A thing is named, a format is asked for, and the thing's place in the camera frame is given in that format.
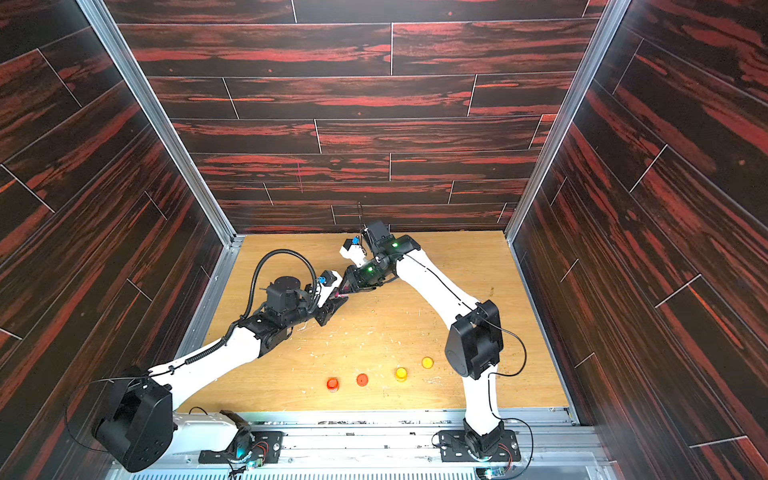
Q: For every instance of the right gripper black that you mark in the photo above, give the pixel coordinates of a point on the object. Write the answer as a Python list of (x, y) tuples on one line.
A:
[(360, 279)]

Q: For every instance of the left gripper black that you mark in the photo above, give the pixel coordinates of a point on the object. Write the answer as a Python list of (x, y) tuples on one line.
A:
[(329, 308)]

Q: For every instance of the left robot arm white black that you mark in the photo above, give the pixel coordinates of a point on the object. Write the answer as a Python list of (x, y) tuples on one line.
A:
[(138, 423)]

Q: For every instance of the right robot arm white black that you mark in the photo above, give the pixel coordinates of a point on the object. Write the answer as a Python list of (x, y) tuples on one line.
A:
[(474, 340)]

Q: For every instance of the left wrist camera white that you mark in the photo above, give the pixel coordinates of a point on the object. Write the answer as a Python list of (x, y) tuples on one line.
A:
[(328, 284)]

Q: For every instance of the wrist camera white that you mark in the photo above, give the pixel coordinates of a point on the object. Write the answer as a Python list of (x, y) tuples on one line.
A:
[(353, 250), (328, 284)]

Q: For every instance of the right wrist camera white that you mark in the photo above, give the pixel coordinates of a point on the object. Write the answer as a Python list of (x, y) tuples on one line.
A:
[(353, 250)]

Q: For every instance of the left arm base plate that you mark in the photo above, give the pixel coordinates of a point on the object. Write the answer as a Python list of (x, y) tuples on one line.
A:
[(252, 449)]

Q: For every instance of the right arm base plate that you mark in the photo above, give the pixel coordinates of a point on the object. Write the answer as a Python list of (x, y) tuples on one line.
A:
[(460, 446)]

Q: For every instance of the aluminium front rail frame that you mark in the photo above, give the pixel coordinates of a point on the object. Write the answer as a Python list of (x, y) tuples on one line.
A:
[(405, 444)]

